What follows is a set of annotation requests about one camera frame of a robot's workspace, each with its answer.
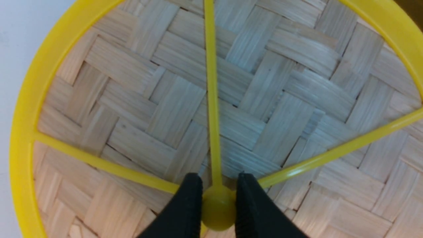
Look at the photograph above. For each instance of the yellow woven steamer lid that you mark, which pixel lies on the yellow woven steamer lid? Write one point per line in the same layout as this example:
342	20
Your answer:
319	100

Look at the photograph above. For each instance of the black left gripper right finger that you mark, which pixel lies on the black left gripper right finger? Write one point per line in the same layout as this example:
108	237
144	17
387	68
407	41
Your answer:
257	215

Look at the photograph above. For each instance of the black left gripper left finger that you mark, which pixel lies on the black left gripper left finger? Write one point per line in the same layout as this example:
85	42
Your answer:
181	217

